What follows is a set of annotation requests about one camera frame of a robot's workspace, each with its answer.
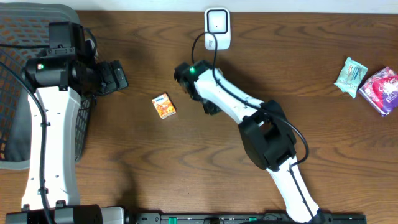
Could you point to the mint green snack packet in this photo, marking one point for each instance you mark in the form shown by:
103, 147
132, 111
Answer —
350, 77

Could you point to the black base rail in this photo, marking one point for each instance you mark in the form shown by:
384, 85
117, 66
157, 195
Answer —
272, 218

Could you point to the small orange box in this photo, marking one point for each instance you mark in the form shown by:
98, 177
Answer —
164, 106

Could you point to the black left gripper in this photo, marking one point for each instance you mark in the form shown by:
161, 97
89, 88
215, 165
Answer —
109, 76

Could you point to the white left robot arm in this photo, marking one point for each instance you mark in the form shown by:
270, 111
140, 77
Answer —
56, 81

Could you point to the grey mesh basket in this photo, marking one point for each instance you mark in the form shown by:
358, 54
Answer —
24, 30

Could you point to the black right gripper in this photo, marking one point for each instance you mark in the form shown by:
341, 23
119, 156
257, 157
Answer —
211, 110

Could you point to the purple snack package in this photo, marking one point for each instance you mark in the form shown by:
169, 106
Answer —
380, 90

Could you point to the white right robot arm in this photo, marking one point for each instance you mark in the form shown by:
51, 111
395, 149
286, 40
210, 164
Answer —
268, 137

